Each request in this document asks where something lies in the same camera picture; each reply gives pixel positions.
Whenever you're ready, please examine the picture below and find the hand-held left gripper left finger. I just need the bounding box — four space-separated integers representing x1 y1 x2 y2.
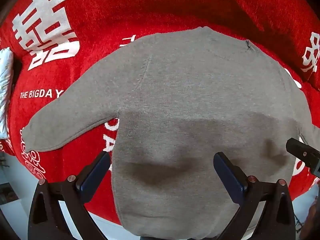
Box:
27 151 112 240

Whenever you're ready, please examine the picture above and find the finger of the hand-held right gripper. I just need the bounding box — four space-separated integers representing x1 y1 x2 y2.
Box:
286 137 320 178

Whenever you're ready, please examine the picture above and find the white quilted cloth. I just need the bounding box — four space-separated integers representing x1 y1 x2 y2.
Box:
0 47 13 138

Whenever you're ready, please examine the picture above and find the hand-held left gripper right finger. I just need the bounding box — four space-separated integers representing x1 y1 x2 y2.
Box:
213 152 297 240

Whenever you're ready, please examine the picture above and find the dark flat object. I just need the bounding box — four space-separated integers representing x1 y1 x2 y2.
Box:
0 182 19 205

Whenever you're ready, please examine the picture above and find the red printed blanket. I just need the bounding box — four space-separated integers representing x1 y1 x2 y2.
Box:
0 0 320 227

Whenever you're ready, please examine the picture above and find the grey knit sweater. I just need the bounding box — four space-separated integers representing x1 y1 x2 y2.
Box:
23 26 320 239

